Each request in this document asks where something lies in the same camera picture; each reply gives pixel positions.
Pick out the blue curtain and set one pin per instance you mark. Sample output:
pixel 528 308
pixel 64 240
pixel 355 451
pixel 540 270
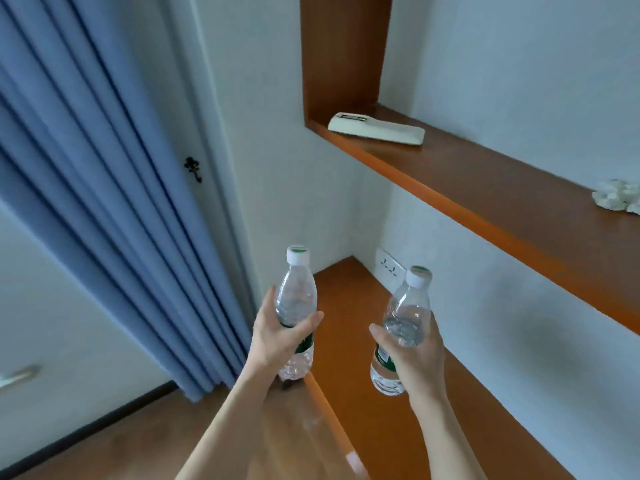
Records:
pixel 100 184

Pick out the white door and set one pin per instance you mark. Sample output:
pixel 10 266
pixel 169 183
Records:
pixel 65 344

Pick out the crumpled white tissue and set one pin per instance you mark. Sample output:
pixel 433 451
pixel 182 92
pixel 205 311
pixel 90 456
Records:
pixel 618 195

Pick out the person's right hand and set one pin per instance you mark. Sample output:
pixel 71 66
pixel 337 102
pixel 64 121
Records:
pixel 422 359

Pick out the person's left forearm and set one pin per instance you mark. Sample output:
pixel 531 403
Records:
pixel 222 424

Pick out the person's left thumb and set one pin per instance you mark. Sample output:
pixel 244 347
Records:
pixel 305 321

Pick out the clear plastic water bottle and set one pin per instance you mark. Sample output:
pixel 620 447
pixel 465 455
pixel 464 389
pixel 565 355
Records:
pixel 406 314
pixel 296 299

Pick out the black curtain hook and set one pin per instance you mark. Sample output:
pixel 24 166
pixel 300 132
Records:
pixel 194 168

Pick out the white remote control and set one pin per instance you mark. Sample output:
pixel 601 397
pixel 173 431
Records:
pixel 376 128

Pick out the person's left hand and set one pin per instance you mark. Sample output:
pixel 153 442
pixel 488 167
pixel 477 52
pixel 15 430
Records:
pixel 272 339

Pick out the person's right forearm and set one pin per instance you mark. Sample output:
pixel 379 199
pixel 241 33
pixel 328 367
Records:
pixel 442 437

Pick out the orange wooden wall shelf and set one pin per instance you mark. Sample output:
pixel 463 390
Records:
pixel 450 159

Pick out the white wall socket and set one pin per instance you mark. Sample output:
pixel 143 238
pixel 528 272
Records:
pixel 390 268

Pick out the person's right thumb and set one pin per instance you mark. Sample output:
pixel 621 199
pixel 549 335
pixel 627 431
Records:
pixel 384 337

